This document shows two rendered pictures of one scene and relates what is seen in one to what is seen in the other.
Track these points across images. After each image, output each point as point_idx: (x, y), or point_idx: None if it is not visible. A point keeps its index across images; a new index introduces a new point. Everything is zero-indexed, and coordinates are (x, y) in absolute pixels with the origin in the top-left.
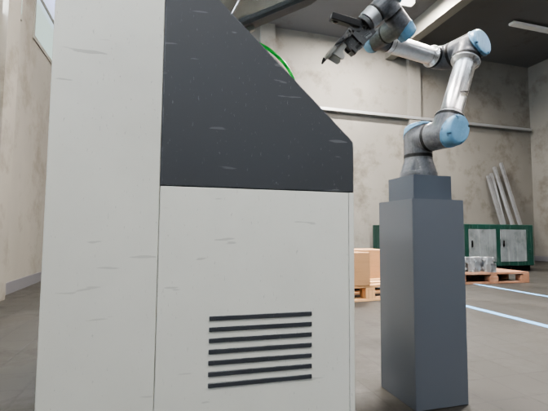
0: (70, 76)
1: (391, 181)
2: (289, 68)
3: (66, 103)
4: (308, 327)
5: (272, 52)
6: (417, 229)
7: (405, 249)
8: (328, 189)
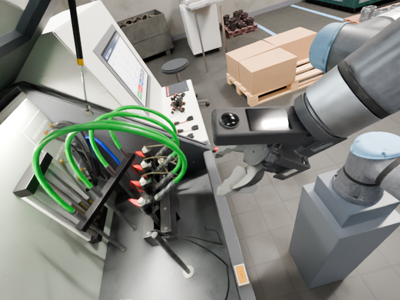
0: None
1: (321, 181)
2: (166, 142)
3: None
4: None
5: (126, 131)
6: (337, 249)
7: (320, 246)
8: None
